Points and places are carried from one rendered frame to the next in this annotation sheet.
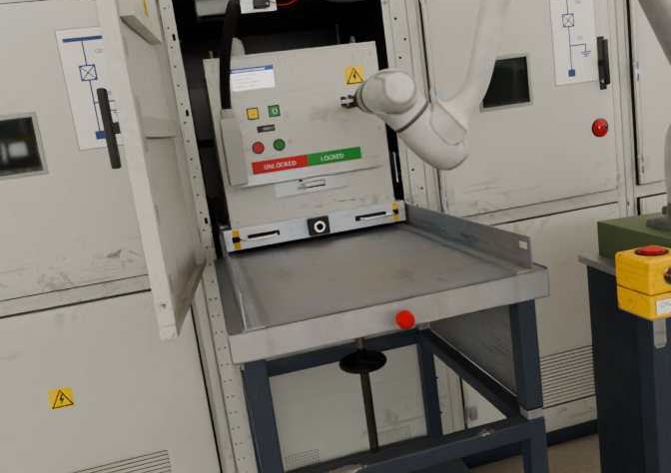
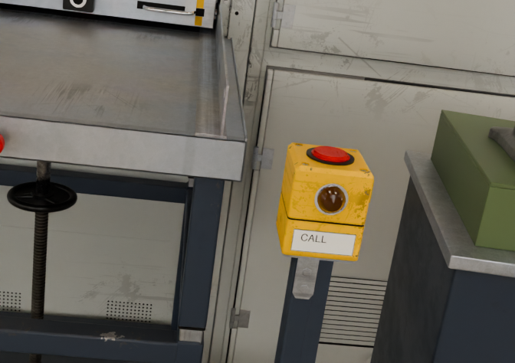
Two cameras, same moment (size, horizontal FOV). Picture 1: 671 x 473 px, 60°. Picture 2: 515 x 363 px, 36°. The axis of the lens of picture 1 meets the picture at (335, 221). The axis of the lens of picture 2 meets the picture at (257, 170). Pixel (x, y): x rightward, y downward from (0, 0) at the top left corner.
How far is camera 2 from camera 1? 0.54 m
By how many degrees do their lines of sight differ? 12
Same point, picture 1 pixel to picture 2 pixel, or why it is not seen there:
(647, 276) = (291, 188)
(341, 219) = not seen: outside the picture
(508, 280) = (178, 140)
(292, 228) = not seen: outside the picture
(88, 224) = not seen: outside the picture
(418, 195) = not seen: outside the picture
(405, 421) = (148, 299)
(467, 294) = (109, 140)
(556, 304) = not seen: hidden behind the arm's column
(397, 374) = (152, 236)
